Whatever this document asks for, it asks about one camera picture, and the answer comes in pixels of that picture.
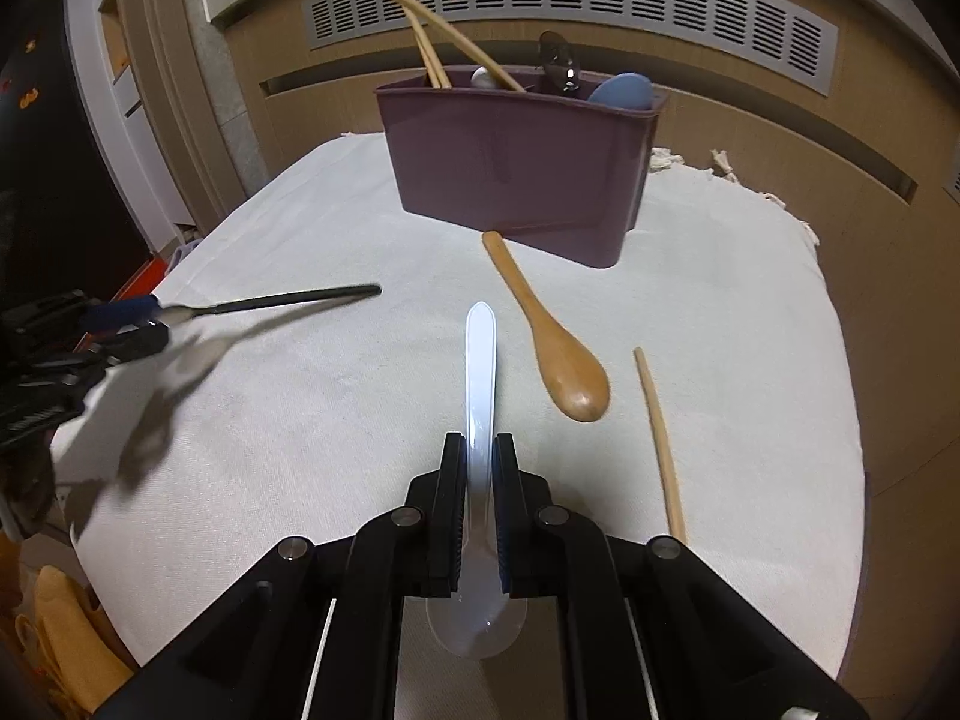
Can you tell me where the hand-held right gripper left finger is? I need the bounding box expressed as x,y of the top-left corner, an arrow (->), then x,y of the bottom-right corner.
94,431 -> 470,720

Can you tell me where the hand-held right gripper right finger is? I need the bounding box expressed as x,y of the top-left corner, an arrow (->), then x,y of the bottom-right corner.
491,433 -> 875,720

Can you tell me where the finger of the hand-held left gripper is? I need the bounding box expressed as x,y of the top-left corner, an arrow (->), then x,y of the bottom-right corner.
79,295 -> 163,332
75,321 -> 170,374

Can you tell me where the white plastic spoon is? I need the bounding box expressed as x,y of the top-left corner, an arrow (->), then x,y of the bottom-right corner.
426,301 -> 530,659

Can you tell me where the wooden spoon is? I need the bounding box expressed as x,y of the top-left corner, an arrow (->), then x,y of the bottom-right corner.
481,230 -> 611,422

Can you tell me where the slotted spoon with black handle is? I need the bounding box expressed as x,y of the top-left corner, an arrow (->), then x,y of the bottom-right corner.
154,283 -> 383,327

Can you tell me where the purple plastic utensil holder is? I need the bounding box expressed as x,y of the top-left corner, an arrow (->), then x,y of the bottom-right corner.
375,73 -> 662,269

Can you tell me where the blue plastic spoon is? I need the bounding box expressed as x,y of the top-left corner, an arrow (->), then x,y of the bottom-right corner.
587,72 -> 653,110

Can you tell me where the dark metal spoon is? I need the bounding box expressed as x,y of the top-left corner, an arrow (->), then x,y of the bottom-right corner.
538,30 -> 575,91

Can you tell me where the red box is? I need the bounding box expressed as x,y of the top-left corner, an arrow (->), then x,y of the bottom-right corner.
97,255 -> 170,302

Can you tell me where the white tablecloth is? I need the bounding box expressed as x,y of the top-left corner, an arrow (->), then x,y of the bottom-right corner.
49,131 -> 867,720

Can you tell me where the yellow cloth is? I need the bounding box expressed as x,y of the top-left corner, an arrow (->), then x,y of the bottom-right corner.
15,562 -> 136,715

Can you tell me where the kitchen counter cabinet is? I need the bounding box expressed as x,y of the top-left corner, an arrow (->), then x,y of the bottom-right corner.
199,0 -> 960,496

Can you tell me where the long grey vent grille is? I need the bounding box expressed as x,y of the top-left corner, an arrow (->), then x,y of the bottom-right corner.
304,0 -> 839,98

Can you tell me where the wall shelf unit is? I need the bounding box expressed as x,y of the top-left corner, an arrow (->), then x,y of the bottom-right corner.
64,0 -> 151,256

